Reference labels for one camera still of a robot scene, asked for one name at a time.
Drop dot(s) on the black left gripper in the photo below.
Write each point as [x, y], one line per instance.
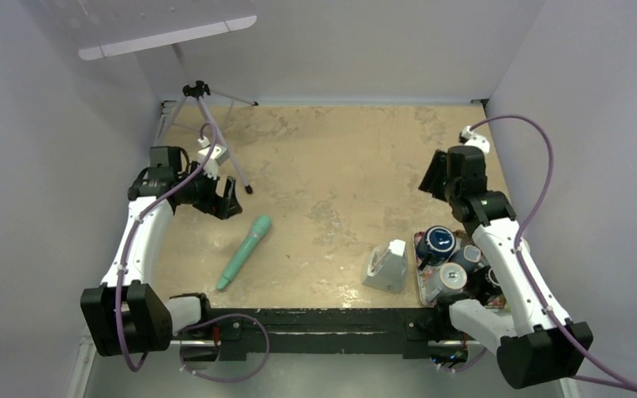
[218, 206]

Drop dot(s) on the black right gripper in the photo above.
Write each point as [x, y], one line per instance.
[431, 181]

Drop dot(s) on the dark blue mug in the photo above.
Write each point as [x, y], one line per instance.
[435, 246]

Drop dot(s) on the grey mug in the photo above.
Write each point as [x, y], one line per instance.
[468, 257]

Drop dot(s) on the white footed mug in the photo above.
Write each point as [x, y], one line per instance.
[448, 278]

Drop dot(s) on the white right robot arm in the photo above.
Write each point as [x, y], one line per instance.
[536, 342]

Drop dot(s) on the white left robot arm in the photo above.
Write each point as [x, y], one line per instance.
[125, 316]

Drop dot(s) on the black mug on tray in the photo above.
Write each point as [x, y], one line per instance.
[483, 285]

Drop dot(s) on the teal handheld massager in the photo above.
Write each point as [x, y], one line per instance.
[256, 233]

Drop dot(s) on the grey charging dock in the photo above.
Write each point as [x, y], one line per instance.
[386, 267]

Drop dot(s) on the floral tray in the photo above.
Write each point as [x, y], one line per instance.
[462, 240]

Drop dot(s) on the overhead light panel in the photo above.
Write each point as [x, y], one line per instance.
[101, 29]

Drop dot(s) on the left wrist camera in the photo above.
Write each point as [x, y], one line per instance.
[215, 157]

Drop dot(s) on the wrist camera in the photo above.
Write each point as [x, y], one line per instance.
[215, 157]
[471, 137]

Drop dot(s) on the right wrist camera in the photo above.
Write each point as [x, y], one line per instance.
[471, 137]

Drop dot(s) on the camera tripod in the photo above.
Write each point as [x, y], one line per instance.
[198, 90]

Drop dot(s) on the black mounting base rail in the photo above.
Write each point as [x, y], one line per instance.
[410, 333]

